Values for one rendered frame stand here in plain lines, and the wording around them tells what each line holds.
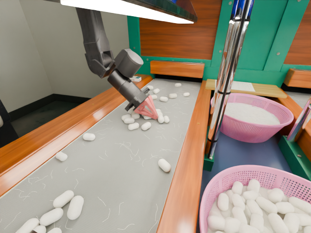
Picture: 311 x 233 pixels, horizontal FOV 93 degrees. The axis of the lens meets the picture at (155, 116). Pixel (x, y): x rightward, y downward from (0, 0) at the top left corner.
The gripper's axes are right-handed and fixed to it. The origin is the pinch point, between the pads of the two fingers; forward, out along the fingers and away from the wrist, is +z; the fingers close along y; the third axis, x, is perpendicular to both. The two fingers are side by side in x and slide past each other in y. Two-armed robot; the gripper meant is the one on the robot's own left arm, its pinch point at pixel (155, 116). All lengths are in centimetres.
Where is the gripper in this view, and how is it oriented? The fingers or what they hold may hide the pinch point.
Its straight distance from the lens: 50.9
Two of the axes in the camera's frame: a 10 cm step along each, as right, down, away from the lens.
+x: -6.2, 5.3, 5.8
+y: 3.5, -4.7, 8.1
